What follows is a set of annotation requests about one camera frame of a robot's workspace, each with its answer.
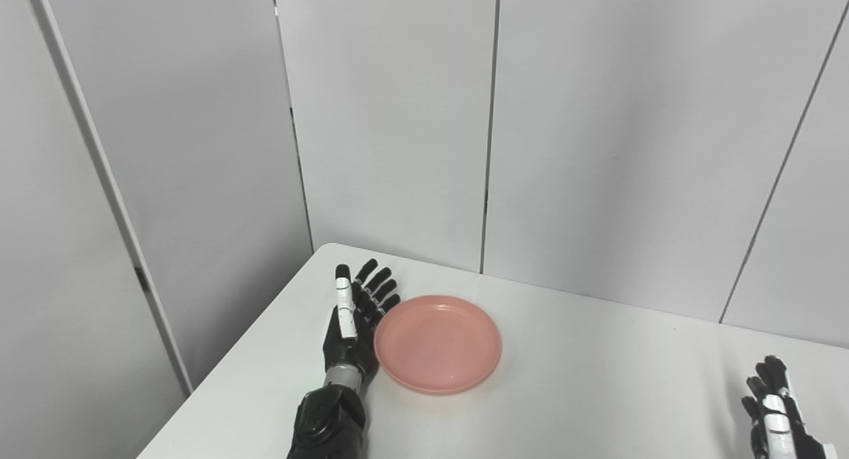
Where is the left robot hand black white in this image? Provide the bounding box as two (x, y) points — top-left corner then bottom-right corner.
(323, 258), (402, 373)

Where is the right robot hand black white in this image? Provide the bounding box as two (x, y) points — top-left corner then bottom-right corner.
(741, 356), (838, 459)

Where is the pink plastic plate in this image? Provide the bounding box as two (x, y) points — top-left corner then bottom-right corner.
(373, 295), (503, 397)

